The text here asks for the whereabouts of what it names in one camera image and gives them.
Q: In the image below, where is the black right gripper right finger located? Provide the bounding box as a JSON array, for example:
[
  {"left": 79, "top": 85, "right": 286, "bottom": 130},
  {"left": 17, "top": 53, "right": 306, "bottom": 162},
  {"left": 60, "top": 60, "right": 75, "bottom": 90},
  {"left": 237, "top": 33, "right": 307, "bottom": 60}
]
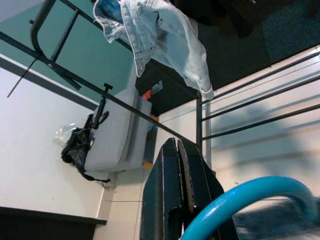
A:
[{"left": 177, "top": 139, "right": 225, "bottom": 231}]

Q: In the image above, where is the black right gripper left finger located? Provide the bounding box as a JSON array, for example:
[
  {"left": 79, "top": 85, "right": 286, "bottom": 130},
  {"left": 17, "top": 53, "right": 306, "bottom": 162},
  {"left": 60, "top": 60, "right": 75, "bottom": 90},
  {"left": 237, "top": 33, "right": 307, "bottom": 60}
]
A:
[{"left": 139, "top": 138, "right": 185, "bottom": 240}]

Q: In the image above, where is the blue plastic hanger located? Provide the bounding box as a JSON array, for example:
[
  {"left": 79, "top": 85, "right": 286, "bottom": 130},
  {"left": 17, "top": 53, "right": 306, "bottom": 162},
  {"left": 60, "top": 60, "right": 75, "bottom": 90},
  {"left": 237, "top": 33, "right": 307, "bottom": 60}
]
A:
[
  {"left": 178, "top": 175, "right": 320, "bottom": 240},
  {"left": 99, "top": 0, "right": 121, "bottom": 19}
]

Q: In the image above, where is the black metal clothes rack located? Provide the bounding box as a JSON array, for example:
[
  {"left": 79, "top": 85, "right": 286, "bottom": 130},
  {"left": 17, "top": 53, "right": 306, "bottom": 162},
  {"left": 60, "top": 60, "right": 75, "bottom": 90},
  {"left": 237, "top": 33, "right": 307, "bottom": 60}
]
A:
[{"left": 0, "top": 0, "right": 320, "bottom": 173}]

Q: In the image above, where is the grey cushioned ottoman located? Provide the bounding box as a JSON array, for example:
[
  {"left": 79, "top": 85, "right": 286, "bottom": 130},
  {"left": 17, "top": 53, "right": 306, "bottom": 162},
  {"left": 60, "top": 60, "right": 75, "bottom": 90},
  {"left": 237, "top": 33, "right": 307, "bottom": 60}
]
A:
[{"left": 83, "top": 88, "right": 154, "bottom": 174}]

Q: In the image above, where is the black bag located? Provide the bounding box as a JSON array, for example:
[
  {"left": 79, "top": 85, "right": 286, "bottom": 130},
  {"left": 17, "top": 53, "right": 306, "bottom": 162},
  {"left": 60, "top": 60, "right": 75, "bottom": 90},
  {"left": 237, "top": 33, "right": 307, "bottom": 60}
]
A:
[{"left": 60, "top": 113, "right": 111, "bottom": 189}]

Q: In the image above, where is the black storage box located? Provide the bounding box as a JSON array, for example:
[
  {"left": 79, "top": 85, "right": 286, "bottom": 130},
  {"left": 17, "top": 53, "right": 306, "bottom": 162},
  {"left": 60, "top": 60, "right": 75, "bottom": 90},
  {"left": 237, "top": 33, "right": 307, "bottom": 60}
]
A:
[{"left": 134, "top": 59, "right": 200, "bottom": 118}]

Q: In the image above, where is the black hand pump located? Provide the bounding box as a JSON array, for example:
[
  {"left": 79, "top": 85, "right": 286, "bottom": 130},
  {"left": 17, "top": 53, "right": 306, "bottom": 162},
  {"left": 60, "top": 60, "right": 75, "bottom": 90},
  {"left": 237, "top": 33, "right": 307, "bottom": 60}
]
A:
[{"left": 91, "top": 82, "right": 114, "bottom": 130}]

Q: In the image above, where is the clear plastic bag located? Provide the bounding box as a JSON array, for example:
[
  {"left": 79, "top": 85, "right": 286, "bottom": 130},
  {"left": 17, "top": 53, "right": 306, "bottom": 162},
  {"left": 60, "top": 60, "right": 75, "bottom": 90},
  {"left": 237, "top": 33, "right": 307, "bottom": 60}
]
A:
[{"left": 53, "top": 121, "right": 78, "bottom": 145}]

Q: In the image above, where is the blue denim jacket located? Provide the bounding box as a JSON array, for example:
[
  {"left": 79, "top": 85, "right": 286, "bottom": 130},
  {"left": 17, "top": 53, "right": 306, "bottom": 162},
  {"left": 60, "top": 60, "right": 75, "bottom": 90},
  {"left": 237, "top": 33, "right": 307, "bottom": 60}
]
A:
[{"left": 92, "top": 0, "right": 215, "bottom": 101}]

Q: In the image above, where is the black garment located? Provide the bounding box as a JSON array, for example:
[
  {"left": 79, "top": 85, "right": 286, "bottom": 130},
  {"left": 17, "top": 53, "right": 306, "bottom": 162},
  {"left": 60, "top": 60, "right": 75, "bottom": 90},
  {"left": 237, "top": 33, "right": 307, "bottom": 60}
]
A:
[{"left": 172, "top": 0, "right": 265, "bottom": 40}]

